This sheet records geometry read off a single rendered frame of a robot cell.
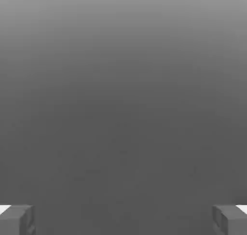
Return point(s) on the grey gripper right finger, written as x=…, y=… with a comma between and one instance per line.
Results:
x=233, y=221

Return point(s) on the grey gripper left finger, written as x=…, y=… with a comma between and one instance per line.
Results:
x=13, y=221

